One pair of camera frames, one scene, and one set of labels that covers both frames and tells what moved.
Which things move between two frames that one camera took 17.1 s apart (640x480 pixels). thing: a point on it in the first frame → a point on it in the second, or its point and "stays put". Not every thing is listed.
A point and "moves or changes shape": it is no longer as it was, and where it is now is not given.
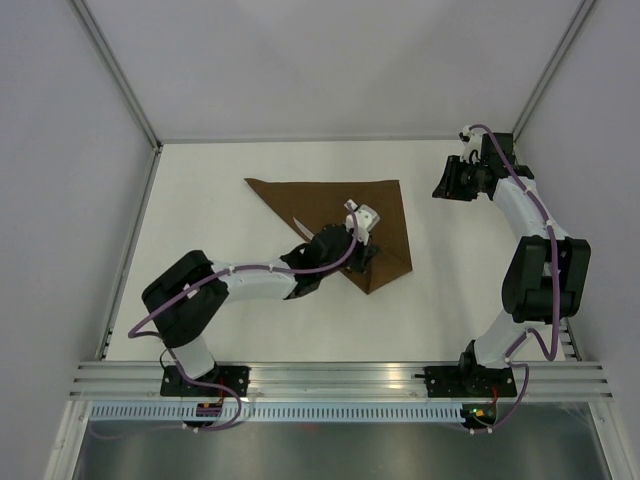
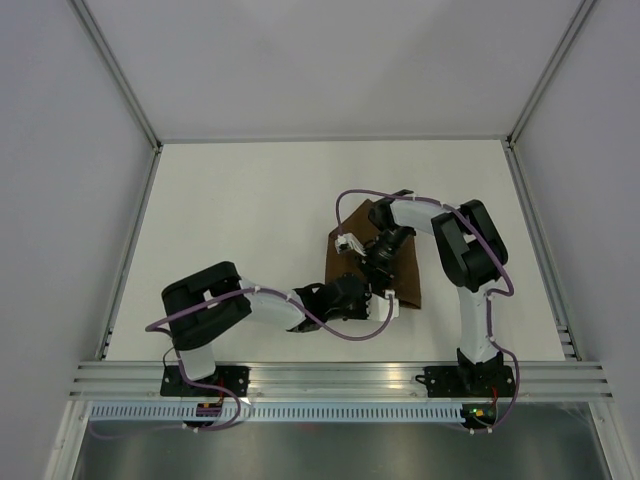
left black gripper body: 355,261 → 355,311
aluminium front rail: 342,380 stays put
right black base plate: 469,382 stays put
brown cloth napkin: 322,203 moves or changes shape
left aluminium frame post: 118,74 stays put
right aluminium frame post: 562,47 stays put
